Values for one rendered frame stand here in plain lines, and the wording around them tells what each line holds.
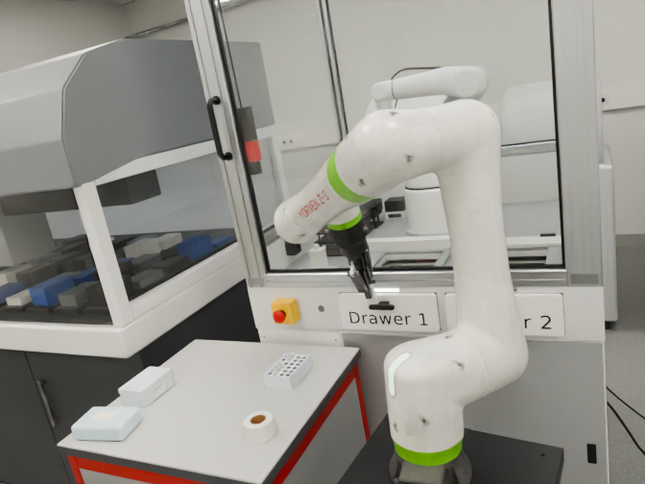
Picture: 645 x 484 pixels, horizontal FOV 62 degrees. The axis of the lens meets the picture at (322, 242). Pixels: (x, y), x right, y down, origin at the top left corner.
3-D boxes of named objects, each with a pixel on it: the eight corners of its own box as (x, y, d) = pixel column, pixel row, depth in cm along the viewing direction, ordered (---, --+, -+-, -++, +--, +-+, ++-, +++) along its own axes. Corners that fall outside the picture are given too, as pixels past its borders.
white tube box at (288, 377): (292, 390, 142) (289, 377, 141) (265, 387, 146) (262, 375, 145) (312, 366, 153) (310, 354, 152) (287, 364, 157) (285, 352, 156)
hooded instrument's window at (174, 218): (116, 327, 168) (75, 187, 156) (-163, 315, 247) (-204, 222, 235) (286, 226, 266) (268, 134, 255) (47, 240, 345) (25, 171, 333)
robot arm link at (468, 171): (547, 382, 99) (514, 88, 90) (482, 415, 92) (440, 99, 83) (495, 363, 110) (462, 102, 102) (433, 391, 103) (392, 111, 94)
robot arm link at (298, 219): (393, 181, 101) (357, 134, 100) (352, 214, 95) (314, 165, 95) (320, 230, 133) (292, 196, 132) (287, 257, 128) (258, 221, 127)
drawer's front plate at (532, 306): (564, 336, 133) (561, 296, 130) (448, 332, 146) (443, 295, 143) (564, 333, 134) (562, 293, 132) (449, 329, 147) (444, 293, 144)
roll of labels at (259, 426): (273, 442, 122) (269, 426, 120) (243, 445, 123) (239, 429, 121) (278, 423, 128) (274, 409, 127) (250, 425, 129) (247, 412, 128)
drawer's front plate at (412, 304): (439, 332, 147) (434, 295, 144) (343, 328, 160) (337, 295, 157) (441, 329, 148) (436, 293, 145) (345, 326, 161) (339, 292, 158)
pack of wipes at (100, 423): (144, 419, 141) (140, 404, 140) (123, 442, 132) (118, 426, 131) (97, 419, 145) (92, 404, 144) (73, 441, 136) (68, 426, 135)
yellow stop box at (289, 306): (293, 326, 163) (289, 303, 161) (273, 325, 166) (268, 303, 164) (300, 319, 167) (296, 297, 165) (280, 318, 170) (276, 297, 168)
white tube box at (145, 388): (145, 408, 146) (140, 392, 145) (122, 405, 150) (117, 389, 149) (176, 383, 157) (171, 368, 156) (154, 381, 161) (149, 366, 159)
